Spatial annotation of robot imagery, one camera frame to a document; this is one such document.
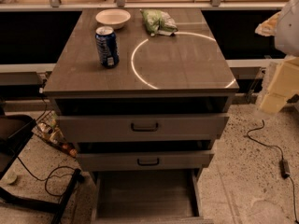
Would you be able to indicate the grey drawer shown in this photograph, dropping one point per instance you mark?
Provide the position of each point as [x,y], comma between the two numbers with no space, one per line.
[84,120]
[148,197]
[156,155]

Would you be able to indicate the white bowl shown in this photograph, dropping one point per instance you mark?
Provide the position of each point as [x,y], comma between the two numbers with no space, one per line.
[115,18]

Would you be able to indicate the wire basket with items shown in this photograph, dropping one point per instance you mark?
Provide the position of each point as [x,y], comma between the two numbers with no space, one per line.
[48,130]

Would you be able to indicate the foam gripper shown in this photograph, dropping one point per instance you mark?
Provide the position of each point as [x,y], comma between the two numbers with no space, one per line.
[288,28]

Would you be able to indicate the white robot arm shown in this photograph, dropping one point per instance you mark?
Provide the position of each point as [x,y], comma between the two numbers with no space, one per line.
[284,27]

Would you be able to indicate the blue soda can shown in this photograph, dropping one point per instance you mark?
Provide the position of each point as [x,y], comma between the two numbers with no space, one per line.
[107,47]

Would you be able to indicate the small green lime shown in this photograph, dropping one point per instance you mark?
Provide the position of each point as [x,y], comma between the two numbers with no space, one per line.
[10,178]

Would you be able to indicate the grey drawer cabinet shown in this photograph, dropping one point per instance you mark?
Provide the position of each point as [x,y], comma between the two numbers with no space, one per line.
[186,64]

